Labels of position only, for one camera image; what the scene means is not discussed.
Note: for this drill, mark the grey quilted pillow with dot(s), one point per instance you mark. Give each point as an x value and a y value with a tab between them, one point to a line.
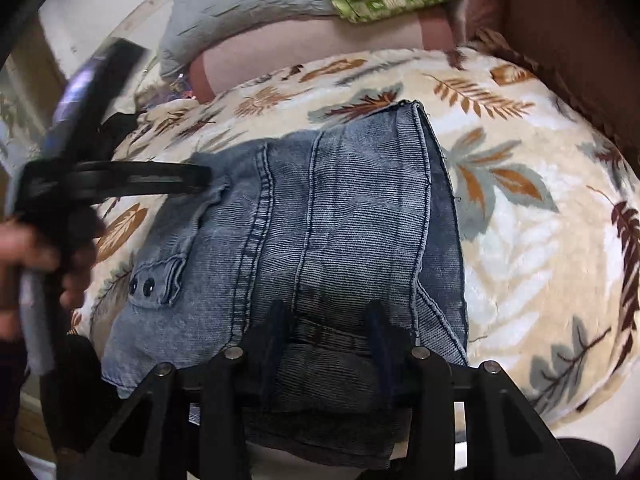
240	10

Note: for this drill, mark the purple cloth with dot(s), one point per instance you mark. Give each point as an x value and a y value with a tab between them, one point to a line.
181	89

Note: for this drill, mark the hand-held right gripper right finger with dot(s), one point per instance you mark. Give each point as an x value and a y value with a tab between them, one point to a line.
379	345

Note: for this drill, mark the leaf print blanket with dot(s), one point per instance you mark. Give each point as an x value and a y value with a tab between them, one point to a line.
525	260

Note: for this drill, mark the blue denim pants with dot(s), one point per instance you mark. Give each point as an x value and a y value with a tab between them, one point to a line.
340	220

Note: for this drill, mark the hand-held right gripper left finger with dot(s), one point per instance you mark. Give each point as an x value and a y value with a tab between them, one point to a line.
276	345

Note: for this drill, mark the black crumpled cloth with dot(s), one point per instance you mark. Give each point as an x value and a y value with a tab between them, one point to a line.
122	125

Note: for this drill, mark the brown headboard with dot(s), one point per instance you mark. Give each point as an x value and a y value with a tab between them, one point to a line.
575	35

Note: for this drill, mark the person's left hand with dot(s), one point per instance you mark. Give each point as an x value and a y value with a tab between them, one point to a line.
25	252

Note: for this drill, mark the wooden door with glass panel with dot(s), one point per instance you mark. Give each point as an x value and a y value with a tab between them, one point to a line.
20	125

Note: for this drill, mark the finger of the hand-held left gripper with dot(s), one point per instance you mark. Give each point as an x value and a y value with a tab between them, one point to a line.
150	169
150	187

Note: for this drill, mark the pink and red bolster cushion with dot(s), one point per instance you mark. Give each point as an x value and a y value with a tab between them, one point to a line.
310	45

